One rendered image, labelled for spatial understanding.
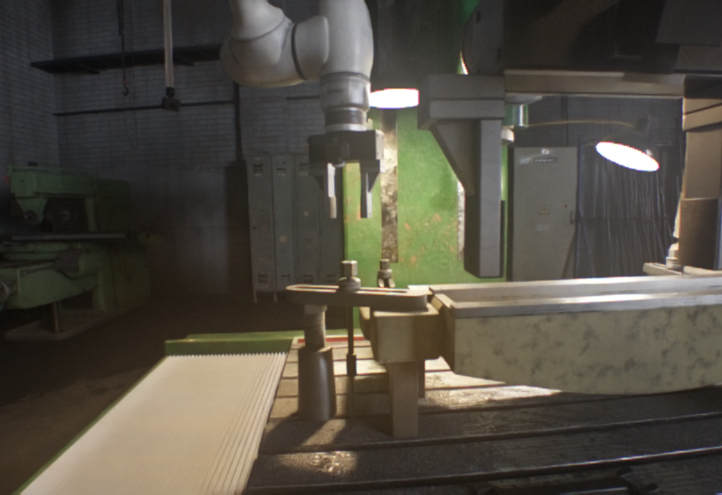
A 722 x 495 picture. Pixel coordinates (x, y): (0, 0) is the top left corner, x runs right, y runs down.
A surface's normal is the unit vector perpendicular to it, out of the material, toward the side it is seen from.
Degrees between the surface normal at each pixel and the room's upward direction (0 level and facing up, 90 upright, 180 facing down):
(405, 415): 90
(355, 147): 90
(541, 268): 90
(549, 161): 90
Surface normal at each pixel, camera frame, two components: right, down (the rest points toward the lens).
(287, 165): -0.08, 0.11
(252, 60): -0.22, 0.76
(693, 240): -1.00, 0.02
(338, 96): -0.33, 0.11
